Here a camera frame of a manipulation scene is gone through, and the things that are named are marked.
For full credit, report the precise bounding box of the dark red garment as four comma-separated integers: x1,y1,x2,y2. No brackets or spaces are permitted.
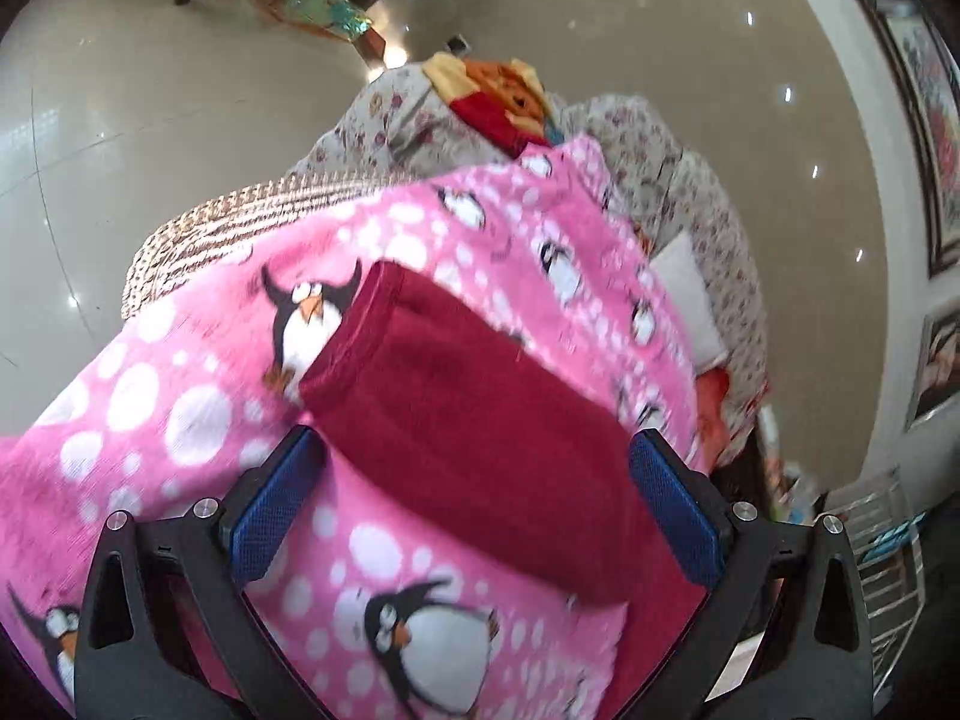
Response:
299,262,704,718

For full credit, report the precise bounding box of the metal rack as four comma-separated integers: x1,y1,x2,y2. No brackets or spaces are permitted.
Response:
825,468,926,700

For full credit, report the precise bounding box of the pink penguin blanket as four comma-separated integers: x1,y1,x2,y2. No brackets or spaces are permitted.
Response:
2,137,701,718

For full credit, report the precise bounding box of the red cushion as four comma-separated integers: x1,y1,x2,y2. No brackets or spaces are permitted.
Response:
695,367,731,473

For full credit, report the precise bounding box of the small framed picture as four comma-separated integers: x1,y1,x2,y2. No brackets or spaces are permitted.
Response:
905,302,958,431

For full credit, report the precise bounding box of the woven straw mat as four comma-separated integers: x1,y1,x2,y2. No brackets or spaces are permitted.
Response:
121,171,413,322

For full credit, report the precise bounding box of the white pillow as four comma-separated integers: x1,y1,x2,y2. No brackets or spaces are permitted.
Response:
651,231,727,374

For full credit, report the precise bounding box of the floral grey bedsheet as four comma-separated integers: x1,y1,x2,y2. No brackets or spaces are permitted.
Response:
291,65,768,465

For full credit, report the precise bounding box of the large framed picture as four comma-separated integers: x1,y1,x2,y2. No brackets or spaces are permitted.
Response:
857,0,958,277

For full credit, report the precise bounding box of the colourful gift bag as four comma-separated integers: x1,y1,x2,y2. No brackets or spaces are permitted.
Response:
251,0,373,43

